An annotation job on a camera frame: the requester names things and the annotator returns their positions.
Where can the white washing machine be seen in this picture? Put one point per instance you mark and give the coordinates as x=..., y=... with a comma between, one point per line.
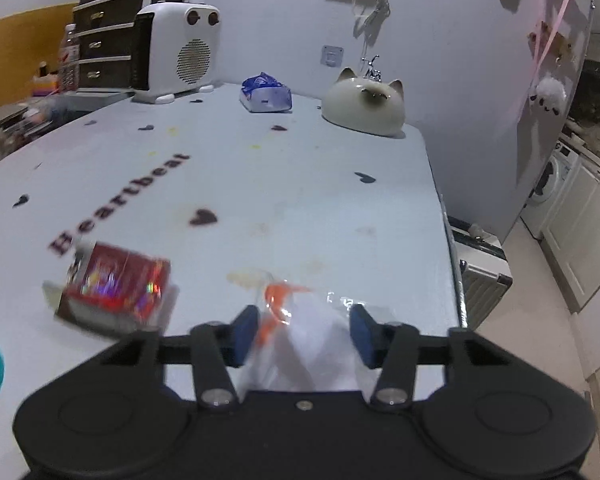
x=547, y=192

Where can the white space heater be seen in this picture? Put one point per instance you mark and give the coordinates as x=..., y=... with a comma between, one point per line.
x=174, y=50

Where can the plastic water bottle red label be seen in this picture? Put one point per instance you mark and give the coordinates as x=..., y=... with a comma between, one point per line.
x=68, y=60

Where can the white kitchen cabinets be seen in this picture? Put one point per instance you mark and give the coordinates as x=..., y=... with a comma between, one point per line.
x=573, y=236

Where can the dark drawer cabinet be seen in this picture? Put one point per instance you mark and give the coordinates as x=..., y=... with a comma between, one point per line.
x=104, y=32

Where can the clear plastic bag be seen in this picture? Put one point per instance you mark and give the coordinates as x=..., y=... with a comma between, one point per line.
x=303, y=342

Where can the white plush wall toy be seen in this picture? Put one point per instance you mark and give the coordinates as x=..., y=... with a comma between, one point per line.
x=550, y=95

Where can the beige ribbed suitcase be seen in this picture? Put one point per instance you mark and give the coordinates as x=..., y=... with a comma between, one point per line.
x=484, y=270

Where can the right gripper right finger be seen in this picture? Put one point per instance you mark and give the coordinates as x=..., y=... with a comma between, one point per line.
x=391, y=348

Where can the blue tissue pack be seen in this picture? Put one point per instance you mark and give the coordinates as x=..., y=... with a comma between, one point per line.
x=265, y=94

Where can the white cat-shaped ceramic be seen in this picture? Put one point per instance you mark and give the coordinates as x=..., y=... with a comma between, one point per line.
x=365, y=105

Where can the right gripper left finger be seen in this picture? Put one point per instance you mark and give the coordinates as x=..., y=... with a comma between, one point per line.
x=213, y=348

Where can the red snack box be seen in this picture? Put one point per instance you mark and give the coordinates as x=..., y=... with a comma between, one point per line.
x=113, y=291

